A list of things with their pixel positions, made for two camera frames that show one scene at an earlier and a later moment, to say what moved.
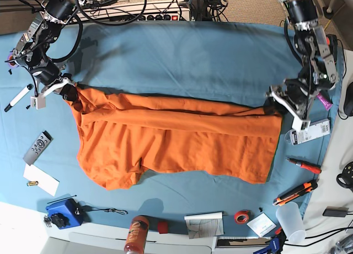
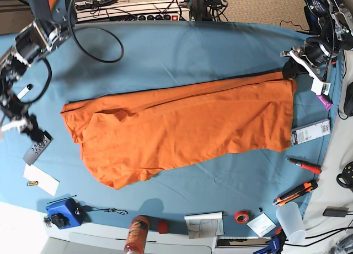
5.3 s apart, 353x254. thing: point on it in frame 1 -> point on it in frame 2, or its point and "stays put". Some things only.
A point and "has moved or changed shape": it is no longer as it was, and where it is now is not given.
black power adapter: [333, 211] stays put
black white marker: [29, 87] stays put
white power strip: [132, 11] stays put
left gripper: [299, 107] -> [291, 69]
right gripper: [69, 92] -> [27, 124]
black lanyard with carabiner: [107, 210] stays put
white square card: [261, 225] stays put
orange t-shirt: [122, 136] has moved or changed shape
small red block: [162, 227] stays put
